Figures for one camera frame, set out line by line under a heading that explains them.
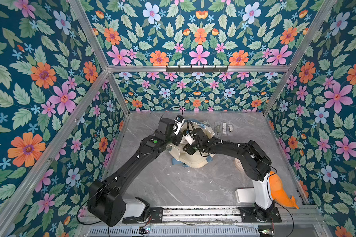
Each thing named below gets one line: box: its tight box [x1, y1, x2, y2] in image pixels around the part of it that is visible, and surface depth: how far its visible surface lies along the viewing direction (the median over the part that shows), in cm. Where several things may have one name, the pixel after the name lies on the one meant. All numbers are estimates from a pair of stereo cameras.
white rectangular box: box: [235, 188, 256, 204], surface depth 78 cm
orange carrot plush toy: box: [269, 170, 300, 210], surface depth 78 cm
